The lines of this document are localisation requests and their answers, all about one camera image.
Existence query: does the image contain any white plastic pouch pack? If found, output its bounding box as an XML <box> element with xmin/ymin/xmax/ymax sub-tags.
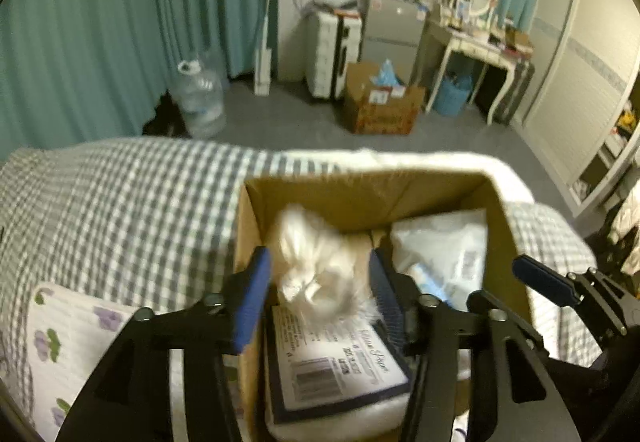
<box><xmin>390</xmin><ymin>209</ymin><xmax>488</xmax><ymax>311</ymax></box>

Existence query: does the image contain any white fluffy sock bundle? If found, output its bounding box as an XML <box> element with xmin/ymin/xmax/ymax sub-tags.
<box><xmin>274</xmin><ymin>205</ymin><xmax>380</xmax><ymax>328</ymax></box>

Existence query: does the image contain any white pack with barcode label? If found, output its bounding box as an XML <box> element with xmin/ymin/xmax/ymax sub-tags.
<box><xmin>264</xmin><ymin>305</ymin><xmax>412</xmax><ymax>441</ymax></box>

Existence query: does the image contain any white floral quilt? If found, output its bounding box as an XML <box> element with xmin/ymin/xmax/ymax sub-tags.
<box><xmin>24</xmin><ymin>281</ymin><xmax>252</xmax><ymax>442</ymax></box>

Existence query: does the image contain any grey checked bed sheet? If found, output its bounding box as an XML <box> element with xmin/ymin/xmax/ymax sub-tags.
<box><xmin>1</xmin><ymin>139</ymin><xmax>596</xmax><ymax>414</ymax></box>

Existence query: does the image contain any white louvered wardrobe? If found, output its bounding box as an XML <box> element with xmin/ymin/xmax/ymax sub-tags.
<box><xmin>514</xmin><ymin>0</ymin><xmax>639</xmax><ymax>217</ymax></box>

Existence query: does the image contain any open cardboard box on bed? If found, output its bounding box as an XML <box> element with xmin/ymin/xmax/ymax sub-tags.
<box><xmin>234</xmin><ymin>170</ymin><xmax>529</xmax><ymax>441</ymax></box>

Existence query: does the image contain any dark striped suitcase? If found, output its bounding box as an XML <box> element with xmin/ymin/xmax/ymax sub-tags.
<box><xmin>494</xmin><ymin>60</ymin><xmax>535</xmax><ymax>125</ymax></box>

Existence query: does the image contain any cardboard box on floor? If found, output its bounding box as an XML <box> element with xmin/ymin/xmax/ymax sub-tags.
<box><xmin>343</xmin><ymin>61</ymin><xmax>425</xmax><ymax>135</ymax></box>

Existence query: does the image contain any white dressing table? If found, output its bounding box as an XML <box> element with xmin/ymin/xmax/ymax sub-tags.
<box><xmin>425</xmin><ymin>21</ymin><xmax>518</xmax><ymax>125</ymax></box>

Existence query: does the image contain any grey mini fridge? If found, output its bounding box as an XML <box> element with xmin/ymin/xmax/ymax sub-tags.
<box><xmin>360</xmin><ymin>0</ymin><xmax>427</xmax><ymax>84</ymax></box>

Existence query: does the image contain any clear water jug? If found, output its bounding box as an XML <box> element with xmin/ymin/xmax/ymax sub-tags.
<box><xmin>171</xmin><ymin>59</ymin><xmax>226</xmax><ymax>139</ymax></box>

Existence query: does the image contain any white suitcase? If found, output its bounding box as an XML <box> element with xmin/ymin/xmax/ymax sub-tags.
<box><xmin>305</xmin><ymin>10</ymin><xmax>362</xmax><ymax>100</ymax></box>

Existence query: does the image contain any white flat mop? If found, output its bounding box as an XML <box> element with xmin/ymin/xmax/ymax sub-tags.
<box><xmin>254</xmin><ymin>0</ymin><xmax>272</xmax><ymax>96</ymax></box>

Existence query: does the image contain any large teal curtain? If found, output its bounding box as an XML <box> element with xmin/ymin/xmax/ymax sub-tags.
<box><xmin>1</xmin><ymin>0</ymin><xmax>264</xmax><ymax>156</ymax></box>

